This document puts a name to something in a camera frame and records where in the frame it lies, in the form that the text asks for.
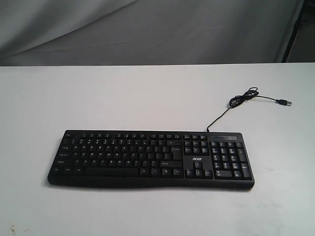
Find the black Acer keyboard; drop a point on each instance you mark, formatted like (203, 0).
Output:
(145, 159)

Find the grey backdrop cloth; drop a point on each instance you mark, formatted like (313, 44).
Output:
(144, 32)

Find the black stand pole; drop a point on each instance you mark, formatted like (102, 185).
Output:
(308, 6)

